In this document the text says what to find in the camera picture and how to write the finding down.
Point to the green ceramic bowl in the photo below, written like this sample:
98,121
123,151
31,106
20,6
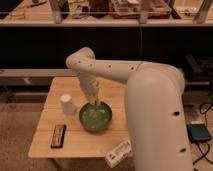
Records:
95,117

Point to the wooden table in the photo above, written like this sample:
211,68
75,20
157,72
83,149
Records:
79,143

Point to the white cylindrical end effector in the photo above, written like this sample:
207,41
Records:
90,87

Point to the white paper cup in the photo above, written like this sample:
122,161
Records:
68,105

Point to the background shelf with clutter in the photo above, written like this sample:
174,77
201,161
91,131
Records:
107,13

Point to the blue foot pedal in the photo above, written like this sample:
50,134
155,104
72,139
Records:
198,133

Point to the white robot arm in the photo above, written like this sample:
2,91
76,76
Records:
153,107

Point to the white labelled box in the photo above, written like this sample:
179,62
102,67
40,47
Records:
118,153

